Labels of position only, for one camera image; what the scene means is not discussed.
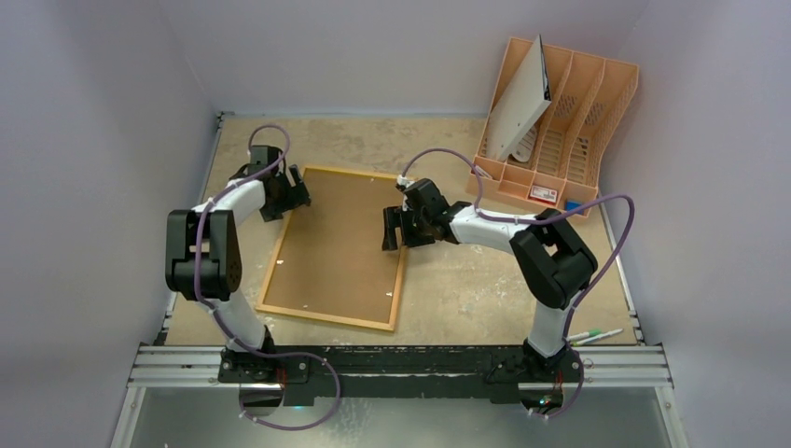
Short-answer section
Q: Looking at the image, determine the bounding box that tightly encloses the brown backing board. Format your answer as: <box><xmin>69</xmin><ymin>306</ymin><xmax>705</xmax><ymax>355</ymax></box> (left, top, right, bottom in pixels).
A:
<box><xmin>262</xmin><ymin>170</ymin><xmax>406</xmax><ymax>326</ymax></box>

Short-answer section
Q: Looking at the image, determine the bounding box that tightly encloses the yellow wooden picture frame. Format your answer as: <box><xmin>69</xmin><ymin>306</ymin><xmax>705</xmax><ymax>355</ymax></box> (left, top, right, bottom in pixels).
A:
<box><xmin>255</xmin><ymin>164</ymin><xmax>410</xmax><ymax>333</ymax></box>

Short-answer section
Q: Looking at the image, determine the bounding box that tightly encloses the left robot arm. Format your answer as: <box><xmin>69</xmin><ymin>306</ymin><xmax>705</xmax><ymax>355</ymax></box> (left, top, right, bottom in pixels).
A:
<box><xmin>165</xmin><ymin>145</ymin><xmax>311</xmax><ymax>382</ymax></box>

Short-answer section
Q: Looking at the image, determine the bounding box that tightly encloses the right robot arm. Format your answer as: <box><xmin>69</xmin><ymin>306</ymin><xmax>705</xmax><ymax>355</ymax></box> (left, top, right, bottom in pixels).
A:
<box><xmin>382</xmin><ymin>178</ymin><xmax>598</xmax><ymax>380</ymax></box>

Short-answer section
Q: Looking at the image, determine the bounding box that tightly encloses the red white small box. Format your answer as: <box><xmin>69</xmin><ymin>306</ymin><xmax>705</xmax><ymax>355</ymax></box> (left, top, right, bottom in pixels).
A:
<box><xmin>528</xmin><ymin>185</ymin><xmax>559</xmax><ymax>205</ymax></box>

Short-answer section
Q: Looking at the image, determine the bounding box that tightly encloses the blue small box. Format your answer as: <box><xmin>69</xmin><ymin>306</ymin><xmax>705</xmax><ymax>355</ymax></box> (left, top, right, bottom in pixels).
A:
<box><xmin>564</xmin><ymin>200</ymin><xmax>586</xmax><ymax>216</ymax></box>

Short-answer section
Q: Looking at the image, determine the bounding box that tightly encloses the white pen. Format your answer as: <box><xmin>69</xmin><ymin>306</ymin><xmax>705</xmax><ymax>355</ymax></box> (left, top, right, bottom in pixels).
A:
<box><xmin>573</xmin><ymin>329</ymin><xmax>624</xmax><ymax>346</ymax></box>

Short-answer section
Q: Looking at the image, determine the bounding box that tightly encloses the peach desk organizer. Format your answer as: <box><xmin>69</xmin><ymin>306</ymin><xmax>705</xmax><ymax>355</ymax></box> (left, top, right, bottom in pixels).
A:
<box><xmin>466</xmin><ymin>42</ymin><xmax>640</xmax><ymax>210</ymax></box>

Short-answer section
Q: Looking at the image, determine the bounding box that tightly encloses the green capped marker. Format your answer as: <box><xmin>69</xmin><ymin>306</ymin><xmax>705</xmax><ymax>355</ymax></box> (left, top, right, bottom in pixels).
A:
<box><xmin>567</xmin><ymin>329</ymin><xmax>603</xmax><ymax>343</ymax></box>

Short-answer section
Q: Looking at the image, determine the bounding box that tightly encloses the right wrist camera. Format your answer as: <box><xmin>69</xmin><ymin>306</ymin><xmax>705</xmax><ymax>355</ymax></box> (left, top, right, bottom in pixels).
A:
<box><xmin>396</xmin><ymin>175</ymin><xmax>414</xmax><ymax>191</ymax></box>

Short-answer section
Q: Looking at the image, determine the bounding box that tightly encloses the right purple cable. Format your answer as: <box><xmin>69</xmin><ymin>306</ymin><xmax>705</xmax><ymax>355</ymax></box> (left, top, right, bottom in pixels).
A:
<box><xmin>398</xmin><ymin>147</ymin><xmax>636</xmax><ymax>422</ymax></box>

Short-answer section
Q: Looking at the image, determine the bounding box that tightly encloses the purple cable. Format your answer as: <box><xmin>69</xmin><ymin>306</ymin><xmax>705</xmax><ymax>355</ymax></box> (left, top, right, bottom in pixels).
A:
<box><xmin>193</xmin><ymin>124</ymin><xmax>342</xmax><ymax>432</ymax></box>
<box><xmin>398</xmin><ymin>147</ymin><xmax>636</xmax><ymax>422</ymax></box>

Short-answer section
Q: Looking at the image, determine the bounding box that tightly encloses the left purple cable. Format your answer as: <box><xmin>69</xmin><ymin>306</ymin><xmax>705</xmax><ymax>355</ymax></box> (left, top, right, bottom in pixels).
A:
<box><xmin>193</xmin><ymin>124</ymin><xmax>342</xmax><ymax>432</ymax></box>

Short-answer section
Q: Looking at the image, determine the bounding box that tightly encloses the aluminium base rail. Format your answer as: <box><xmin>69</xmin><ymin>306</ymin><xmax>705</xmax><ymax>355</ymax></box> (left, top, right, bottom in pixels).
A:
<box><xmin>129</xmin><ymin>345</ymin><xmax>673</xmax><ymax>407</ymax></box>

